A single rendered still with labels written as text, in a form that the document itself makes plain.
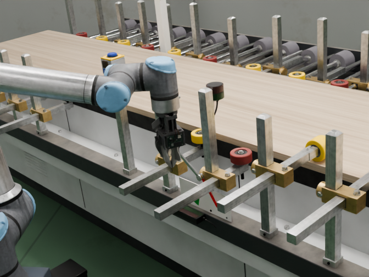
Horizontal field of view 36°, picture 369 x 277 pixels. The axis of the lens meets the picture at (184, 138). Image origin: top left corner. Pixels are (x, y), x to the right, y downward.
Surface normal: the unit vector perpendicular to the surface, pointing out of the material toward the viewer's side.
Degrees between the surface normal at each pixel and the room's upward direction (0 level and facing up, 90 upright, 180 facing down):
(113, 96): 91
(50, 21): 90
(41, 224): 0
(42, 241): 0
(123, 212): 90
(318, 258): 0
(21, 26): 90
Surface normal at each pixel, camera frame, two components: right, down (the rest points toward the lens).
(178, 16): -0.18, 0.42
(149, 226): -0.72, 0.35
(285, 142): -0.10, -0.91
